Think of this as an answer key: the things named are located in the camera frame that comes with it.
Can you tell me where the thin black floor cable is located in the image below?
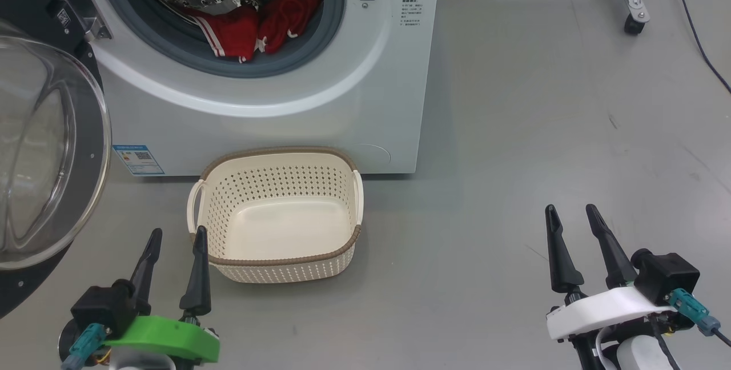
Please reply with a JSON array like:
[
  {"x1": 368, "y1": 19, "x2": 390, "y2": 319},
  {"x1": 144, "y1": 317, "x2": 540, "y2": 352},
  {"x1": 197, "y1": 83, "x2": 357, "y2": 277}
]
[{"x1": 653, "y1": 0, "x2": 731, "y2": 95}]

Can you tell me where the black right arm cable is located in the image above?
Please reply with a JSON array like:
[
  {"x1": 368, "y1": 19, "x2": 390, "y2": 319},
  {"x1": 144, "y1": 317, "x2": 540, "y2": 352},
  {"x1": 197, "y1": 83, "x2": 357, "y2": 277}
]
[{"x1": 645, "y1": 316, "x2": 731, "y2": 370}]

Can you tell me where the teal camera cable plug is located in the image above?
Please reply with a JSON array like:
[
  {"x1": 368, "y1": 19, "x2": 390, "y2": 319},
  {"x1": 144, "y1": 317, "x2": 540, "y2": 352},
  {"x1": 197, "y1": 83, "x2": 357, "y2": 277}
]
[
  {"x1": 665, "y1": 288, "x2": 722, "y2": 337},
  {"x1": 61, "y1": 323, "x2": 108, "y2": 370}
]

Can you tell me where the black round glass washer door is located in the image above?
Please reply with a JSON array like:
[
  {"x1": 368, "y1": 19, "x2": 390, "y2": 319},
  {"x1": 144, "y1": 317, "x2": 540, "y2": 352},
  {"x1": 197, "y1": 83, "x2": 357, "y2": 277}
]
[{"x1": 0, "y1": 0, "x2": 113, "y2": 320}]

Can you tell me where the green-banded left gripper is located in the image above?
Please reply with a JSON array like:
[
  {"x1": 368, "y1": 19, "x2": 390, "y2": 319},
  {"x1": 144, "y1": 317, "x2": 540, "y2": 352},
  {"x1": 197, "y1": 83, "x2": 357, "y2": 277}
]
[{"x1": 57, "y1": 226, "x2": 221, "y2": 370}]

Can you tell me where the teal left camera cable plug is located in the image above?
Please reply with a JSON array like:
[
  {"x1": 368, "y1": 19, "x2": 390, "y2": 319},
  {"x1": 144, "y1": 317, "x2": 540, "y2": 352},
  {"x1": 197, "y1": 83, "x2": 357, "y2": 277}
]
[{"x1": 61, "y1": 323, "x2": 108, "y2": 370}]

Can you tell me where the red white sports jersey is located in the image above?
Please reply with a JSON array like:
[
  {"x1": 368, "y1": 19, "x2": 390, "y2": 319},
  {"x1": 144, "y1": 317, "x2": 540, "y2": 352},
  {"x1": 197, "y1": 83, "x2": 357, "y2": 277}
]
[{"x1": 183, "y1": 0, "x2": 324, "y2": 65}]

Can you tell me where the blue white energy label sticker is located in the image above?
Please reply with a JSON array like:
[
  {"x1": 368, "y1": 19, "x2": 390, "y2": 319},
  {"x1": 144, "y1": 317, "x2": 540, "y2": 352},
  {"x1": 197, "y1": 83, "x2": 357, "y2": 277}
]
[{"x1": 112, "y1": 143, "x2": 166, "y2": 177}]

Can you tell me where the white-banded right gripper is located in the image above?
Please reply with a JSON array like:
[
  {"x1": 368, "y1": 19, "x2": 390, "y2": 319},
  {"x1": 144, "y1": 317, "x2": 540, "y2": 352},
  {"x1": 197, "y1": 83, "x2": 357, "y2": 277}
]
[{"x1": 544, "y1": 204, "x2": 694, "y2": 343}]

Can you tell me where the white front-load washing machine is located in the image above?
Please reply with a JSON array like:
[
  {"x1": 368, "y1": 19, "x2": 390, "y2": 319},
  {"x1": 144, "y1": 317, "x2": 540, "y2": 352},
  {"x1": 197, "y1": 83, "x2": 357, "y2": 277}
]
[{"x1": 57, "y1": 0, "x2": 441, "y2": 179}]

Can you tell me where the cream perforated laundry basket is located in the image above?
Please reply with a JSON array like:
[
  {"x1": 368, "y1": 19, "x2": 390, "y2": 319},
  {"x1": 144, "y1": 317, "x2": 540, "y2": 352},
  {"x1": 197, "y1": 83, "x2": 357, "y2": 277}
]
[{"x1": 187, "y1": 146, "x2": 364, "y2": 284}]

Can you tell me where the teal right camera cable plug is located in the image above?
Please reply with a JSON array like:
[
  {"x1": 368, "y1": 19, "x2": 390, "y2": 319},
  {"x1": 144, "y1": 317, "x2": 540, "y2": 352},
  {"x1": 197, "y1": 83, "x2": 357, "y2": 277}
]
[{"x1": 665, "y1": 288, "x2": 722, "y2": 337}]

